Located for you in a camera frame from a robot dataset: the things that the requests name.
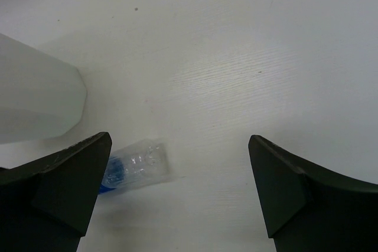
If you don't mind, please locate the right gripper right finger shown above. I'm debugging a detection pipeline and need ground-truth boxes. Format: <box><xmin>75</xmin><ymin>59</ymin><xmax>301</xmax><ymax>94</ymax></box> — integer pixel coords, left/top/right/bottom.
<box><xmin>248</xmin><ymin>135</ymin><xmax>377</xmax><ymax>251</ymax></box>

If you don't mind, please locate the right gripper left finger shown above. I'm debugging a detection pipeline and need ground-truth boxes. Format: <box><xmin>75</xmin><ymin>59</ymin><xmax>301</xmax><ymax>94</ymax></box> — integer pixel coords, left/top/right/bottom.
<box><xmin>1</xmin><ymin>132</ymin><xmax>112</xmax><ymax>251</ymax></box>

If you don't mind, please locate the clear bottle blue label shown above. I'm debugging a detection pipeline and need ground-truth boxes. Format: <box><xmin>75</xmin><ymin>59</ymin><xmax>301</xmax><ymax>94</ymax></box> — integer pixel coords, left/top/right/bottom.
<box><xmin>99</xmin><ymin>139</ymin><xmax>171</xmax><ymax>194</ymax></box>

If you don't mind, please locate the white octagonal plastic bin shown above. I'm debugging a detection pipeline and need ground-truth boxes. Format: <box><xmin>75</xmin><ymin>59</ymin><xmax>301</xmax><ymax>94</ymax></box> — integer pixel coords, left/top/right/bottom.
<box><xmin>1</xmin><ymin>35</ymin><xmax>87</xmax><ymax>144</ymax></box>

